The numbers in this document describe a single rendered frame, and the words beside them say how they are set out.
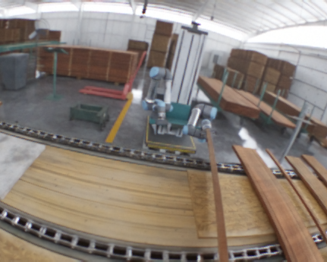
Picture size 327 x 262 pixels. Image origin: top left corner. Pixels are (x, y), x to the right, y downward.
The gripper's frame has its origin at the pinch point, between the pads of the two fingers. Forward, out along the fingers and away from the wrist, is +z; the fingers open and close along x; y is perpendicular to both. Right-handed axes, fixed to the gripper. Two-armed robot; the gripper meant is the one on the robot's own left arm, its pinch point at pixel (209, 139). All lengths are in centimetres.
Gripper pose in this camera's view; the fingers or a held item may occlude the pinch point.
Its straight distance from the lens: 133.5
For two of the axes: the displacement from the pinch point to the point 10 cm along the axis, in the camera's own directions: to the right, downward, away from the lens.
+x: 9.7, -1.3, -2.2
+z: -1.5, 4.1, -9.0
